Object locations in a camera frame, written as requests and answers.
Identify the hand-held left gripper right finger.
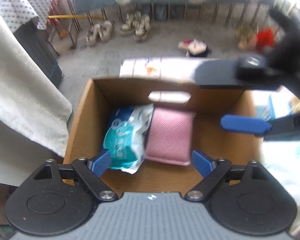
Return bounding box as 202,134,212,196
184,149,269,203

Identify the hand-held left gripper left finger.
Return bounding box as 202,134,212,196
33,149,118,203

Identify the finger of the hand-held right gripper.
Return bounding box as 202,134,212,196
220,114,300,141
195,56,283,91

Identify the blue white wipes packet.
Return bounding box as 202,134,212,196
103,103,155,174

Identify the cardboard box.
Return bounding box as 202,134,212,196
63,78,263,198

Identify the pink woven cloth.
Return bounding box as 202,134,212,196
144,107,197,167

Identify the red plastic bag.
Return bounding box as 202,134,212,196
256,29,275,50

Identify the beige woven item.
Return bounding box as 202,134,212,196
237,26,256,50

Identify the pale and dark cloth pile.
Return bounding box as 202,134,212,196
179,39,212,57

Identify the checked printed tablecloth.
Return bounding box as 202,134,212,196
119,57,300,230

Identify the white curtain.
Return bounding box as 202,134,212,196
0,4,73,158

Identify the dark cabinet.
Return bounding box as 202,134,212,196
14,19,63,88

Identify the yellow pole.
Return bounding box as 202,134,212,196
48,14,103,20

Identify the star print cloth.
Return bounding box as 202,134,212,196
0,0,53,30

